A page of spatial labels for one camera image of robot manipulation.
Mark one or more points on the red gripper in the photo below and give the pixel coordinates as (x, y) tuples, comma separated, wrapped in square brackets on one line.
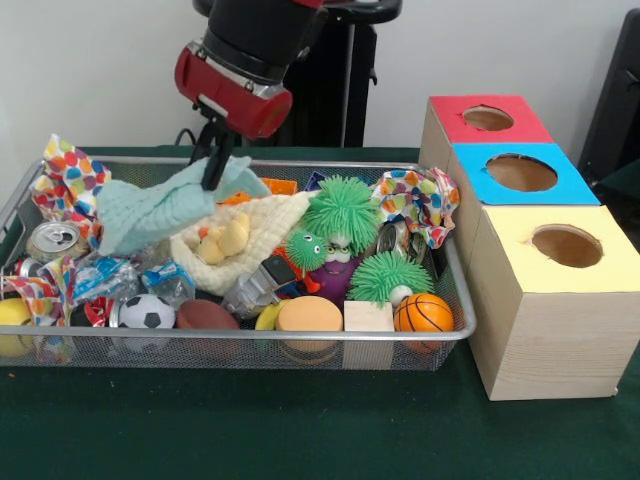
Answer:
[(225, 95)]

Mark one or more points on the mint green knitted cloth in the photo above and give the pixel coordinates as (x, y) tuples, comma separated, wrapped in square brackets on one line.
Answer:
[(160, 210)]

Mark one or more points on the wooden box with three holes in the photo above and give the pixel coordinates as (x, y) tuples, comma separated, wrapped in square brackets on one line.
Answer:
[(550, 340)]

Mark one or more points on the cream knitted cloth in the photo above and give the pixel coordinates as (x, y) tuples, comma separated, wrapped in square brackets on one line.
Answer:
[(260, 220)]

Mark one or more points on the yellow plush toy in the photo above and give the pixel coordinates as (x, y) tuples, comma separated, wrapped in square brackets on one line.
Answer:
[(222, 240)]

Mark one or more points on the large green spiky ball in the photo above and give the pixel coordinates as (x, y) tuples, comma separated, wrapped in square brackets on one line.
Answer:
[(342, 210)]

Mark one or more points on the brown toy football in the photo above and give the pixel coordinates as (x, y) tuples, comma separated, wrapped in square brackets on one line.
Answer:
[(207, 315)]

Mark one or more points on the black and white soccer ball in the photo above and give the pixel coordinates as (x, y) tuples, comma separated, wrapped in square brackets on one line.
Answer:
[(147, 311)]

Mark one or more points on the orange foam disc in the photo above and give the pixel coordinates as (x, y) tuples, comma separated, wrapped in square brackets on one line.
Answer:
[(310, 314)]

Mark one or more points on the plain wooden cube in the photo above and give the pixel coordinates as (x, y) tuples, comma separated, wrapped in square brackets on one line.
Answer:
[(369, 316)]

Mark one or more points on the orange toy basketball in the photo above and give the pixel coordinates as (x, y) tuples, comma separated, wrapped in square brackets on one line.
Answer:
[(424, 312)]

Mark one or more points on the dark green tablecloth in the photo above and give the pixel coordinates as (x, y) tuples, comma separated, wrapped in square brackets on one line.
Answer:
[(300, 425)]

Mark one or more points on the black flat panel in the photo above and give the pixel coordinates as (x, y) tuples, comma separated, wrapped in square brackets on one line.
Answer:
[(615, 100)]

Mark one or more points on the neighbouring green table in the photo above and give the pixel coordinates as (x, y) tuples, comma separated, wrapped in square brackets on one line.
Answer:
[(625, 185)]

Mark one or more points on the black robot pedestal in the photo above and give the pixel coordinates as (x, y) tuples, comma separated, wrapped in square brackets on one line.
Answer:
[(357, 100)]

